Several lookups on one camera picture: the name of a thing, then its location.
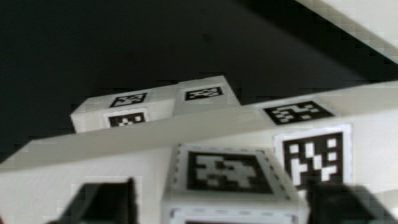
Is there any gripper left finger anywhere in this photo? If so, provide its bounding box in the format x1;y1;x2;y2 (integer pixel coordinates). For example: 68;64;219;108
47;179;139;224

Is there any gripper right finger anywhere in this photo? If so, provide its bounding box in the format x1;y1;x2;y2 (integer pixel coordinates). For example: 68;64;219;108
306;183;398;224

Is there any white chair leg block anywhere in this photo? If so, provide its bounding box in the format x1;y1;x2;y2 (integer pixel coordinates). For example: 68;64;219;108
175;76;241;115
72;85;178;133

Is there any small white tag cube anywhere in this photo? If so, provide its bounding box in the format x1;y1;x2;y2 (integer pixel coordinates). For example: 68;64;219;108
161;144;310;224

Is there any white chair back frame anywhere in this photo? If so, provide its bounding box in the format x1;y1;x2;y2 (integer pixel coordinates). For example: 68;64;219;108
0;81;398;224

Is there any white L-shaped fence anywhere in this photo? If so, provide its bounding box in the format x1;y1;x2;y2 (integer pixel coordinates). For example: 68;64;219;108
296;0;398;64

